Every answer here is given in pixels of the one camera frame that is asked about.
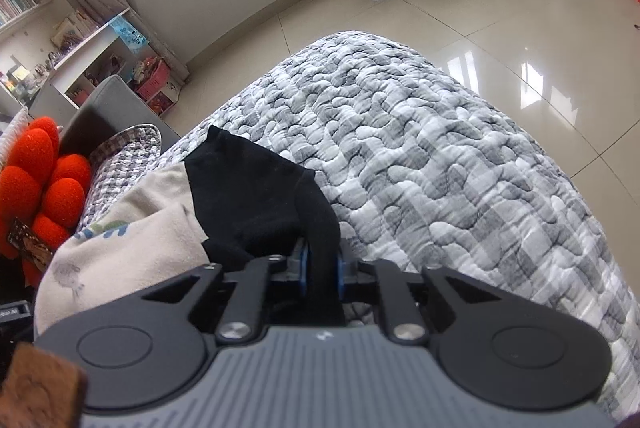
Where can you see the grey sofa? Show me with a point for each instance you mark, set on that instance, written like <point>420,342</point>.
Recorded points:
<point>110,108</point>

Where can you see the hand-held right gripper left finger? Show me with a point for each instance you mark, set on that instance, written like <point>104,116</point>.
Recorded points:
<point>303,269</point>

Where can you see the brown cork block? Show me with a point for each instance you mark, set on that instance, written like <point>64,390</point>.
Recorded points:
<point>40,388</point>

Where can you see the grey quilted blanket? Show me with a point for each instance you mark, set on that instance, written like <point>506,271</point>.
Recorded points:
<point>425,148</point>

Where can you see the pink basket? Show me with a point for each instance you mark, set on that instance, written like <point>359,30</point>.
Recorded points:
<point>152,80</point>

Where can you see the black smartphone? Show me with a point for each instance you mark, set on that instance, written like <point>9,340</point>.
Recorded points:
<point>30,240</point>

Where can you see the beige sweatshirt with black sleeves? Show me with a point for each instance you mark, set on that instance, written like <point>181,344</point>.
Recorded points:
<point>250,198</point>

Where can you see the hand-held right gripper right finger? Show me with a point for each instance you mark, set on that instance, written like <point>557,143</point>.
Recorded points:
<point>341,279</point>

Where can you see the blue patterned cloth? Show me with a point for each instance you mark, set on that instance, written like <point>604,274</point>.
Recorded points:
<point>127,33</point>

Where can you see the orange flower cushion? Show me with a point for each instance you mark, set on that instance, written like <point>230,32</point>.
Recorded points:
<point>35,188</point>

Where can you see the white shelf unit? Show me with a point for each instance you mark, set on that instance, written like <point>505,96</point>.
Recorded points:
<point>95,43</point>

